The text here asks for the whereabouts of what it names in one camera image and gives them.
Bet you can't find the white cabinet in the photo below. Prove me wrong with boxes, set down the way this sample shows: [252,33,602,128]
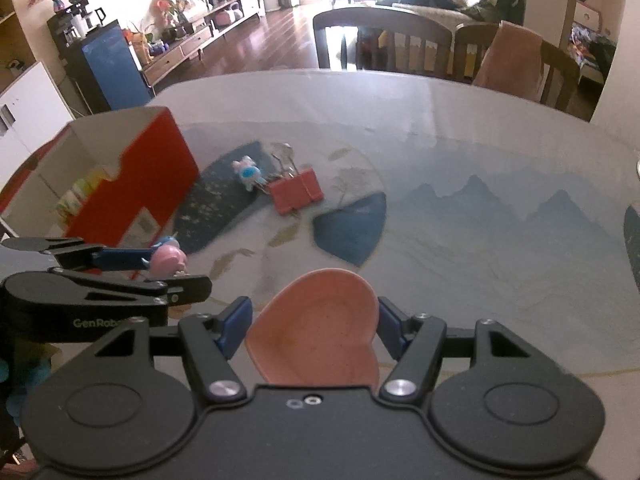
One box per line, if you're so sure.
[0,60,76,186]

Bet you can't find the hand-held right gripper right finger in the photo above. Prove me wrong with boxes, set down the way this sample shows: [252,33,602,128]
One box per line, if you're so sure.
[378,296,536,406]

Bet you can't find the red binder clip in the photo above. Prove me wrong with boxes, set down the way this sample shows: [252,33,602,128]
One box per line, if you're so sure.
[265,142,323,217]

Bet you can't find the pink heart-shaped dish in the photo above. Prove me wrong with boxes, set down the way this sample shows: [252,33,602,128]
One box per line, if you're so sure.
[245,269,379,387]

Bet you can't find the red cardboard box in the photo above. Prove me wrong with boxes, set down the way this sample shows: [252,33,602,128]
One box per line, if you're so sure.
[0,106,201,251]

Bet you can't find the pink cloth on chair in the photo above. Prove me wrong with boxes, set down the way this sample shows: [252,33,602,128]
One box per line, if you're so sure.
[472,21,545,101]

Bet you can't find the black appliance with blue front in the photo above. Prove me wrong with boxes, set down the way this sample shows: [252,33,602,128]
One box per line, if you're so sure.
[47,19,156,113]

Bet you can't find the blue white toy figurine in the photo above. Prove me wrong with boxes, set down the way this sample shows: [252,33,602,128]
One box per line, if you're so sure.
[231,156,268,192]

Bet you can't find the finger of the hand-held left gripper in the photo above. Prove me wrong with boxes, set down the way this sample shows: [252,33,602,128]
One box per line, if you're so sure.
[47,267,213,306]
[0,236,152,271]

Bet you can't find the pink toy figurine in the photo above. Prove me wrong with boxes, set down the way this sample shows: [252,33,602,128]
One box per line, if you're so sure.
[150,235,188,277]

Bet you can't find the dark wooden dining chair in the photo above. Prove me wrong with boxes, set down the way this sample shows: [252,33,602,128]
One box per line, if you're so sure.
[312,7,453,78]
[454,21,581,111]

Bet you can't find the wooden media cabinet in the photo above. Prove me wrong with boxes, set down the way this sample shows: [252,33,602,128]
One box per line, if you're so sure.
[140,0,266,86]

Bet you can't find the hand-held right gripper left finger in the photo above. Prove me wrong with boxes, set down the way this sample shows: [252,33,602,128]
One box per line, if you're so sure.
[92,296,253,405]

